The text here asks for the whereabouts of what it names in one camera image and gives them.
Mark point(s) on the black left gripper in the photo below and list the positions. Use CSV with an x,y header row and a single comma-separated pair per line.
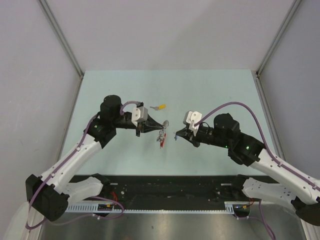
x,y
149,125

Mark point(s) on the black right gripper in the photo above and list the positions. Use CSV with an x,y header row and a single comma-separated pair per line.
x,y
188,135

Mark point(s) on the red handled key organizer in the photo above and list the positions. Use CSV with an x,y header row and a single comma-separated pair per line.
x,y
162,134

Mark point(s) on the yellow tagged key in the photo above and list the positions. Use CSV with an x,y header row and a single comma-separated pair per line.
x,y
159,107

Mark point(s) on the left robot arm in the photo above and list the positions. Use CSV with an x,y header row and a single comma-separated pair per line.
x,y
52,192

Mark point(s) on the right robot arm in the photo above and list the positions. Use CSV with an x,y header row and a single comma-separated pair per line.
x,y
293,188

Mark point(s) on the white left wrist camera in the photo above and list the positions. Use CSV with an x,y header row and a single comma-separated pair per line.
x,y
139,114

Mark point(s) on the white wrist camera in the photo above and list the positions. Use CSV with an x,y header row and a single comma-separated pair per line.
x,y
191,118
139,114

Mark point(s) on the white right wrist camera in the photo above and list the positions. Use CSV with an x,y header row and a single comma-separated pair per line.
x,y
191,118

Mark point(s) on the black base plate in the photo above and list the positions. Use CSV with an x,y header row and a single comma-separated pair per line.
x,y
216,188

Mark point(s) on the right aluminium frame post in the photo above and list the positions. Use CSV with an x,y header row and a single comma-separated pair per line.
x,y
279,35

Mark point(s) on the aluminium frame post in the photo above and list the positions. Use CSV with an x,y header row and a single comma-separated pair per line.
x,y
279,35
55,26

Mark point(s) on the left aluminium frame post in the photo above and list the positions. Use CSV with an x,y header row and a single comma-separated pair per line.
x,y
55,26

